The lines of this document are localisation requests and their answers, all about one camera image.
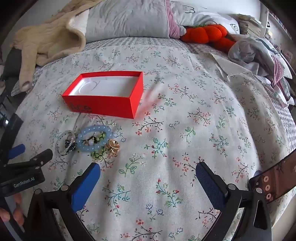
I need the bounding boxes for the clear bead bracelet black charm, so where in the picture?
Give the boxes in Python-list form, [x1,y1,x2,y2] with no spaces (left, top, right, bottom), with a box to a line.
[56,133,78,155]

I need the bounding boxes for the stack of books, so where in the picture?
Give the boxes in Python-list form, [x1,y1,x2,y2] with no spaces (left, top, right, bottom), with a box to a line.
[235,13,264,38]

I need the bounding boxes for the floral bed cover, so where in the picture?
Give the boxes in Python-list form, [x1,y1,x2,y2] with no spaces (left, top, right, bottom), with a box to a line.
[14,43,296,241]

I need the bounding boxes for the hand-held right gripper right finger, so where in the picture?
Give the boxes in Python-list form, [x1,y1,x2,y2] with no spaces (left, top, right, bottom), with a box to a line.
[195,161,274,241]

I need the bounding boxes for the grey printed cloth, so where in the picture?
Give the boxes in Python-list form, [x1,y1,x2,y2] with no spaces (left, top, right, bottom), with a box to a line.
[228,36,293,87]

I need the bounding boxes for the red cardboard box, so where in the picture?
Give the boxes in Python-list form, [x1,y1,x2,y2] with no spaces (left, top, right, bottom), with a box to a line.
[61,71,144,119]

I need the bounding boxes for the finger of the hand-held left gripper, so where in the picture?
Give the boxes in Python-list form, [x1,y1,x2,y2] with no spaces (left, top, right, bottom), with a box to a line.
[6,144,26,161]
[3,148,54,172]

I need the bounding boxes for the green bead bracelet black cord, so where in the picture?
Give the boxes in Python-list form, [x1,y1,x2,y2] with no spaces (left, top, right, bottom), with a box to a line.
[91,132,114,161]

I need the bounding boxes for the person's left hand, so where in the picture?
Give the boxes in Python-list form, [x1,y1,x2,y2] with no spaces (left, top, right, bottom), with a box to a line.
[0,193,25,226]

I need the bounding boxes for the white shelf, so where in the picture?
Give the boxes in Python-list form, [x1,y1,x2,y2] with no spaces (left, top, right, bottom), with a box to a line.
[259,7,296,48]

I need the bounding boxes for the orange plush toy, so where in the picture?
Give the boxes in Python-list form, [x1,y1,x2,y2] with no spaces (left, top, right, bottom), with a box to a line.
[180,23,237,50]

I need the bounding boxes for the beige quilted jacket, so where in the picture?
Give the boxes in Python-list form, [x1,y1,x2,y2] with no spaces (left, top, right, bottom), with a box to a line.
[10,0,104,91]

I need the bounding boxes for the dark chair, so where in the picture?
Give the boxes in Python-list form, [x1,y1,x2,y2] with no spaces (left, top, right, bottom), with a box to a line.
[0,47,26,93]

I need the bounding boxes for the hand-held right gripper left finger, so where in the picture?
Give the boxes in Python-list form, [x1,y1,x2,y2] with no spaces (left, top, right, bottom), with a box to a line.
[24,162,101,241]

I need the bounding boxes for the gold ring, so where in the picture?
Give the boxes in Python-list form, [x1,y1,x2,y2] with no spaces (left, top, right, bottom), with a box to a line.
[105,138,120,153]

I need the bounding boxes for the brown studded strap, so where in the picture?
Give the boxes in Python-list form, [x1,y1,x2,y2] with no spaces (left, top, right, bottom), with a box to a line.
[248,155,296,205]

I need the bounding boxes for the grey pillow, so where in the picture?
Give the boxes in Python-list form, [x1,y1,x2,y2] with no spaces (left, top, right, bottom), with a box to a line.
[84,0,172,44]

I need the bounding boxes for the grey checked bed sheet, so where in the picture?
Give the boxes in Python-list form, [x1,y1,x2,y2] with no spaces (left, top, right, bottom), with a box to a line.
[10,36,232,98]

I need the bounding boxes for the white printed pillow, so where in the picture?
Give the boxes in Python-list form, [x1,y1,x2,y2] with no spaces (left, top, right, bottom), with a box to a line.
[171,0,241,36]

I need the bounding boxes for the light blue bead bracelet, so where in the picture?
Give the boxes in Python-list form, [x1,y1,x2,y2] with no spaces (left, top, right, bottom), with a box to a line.
[75,125,114,153]

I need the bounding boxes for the white folded cloth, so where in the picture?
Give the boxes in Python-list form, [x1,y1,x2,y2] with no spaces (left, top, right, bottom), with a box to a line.
[208,52,255,82]

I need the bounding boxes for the pink cloth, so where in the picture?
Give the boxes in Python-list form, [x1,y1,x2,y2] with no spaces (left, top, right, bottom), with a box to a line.
[165,0,187,39]

